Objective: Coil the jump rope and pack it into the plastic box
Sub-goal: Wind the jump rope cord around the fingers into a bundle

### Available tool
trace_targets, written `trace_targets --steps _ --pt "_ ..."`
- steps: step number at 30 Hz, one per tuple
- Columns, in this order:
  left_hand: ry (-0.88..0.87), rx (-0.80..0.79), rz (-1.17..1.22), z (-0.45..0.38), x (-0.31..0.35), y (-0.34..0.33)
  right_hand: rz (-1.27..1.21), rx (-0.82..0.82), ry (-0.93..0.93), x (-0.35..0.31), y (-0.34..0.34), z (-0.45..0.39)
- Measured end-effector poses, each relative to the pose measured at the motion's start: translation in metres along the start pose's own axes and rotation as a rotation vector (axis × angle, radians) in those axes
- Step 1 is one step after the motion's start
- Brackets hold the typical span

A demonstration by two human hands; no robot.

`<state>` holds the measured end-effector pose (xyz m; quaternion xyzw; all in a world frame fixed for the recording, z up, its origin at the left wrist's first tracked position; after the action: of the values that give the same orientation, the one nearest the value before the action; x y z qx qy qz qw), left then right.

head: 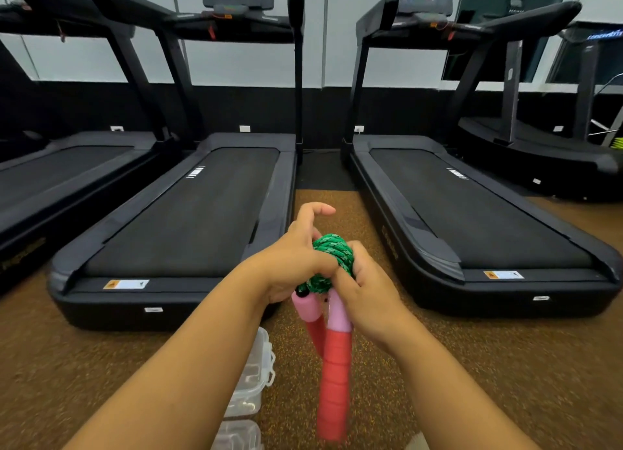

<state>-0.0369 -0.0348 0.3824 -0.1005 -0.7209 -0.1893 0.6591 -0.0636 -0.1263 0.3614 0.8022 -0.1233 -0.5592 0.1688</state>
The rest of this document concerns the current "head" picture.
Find person's right hand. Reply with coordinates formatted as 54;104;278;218
332;240;415;354

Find person's left hand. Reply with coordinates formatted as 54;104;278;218
242;202;339;305

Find green jump rope pink handles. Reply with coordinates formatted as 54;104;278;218
291;234;357;442

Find person's left forearm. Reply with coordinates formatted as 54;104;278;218
62;262;273;450

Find person's right forearm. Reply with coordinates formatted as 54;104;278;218
387;325;538;450

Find clear plastic container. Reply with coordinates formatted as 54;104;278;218
224;326;276;419
211;419;265;450

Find black curved treadmill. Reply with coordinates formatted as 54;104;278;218
455;21;623;203

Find white cable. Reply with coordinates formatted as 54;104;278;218
588;72;623;139

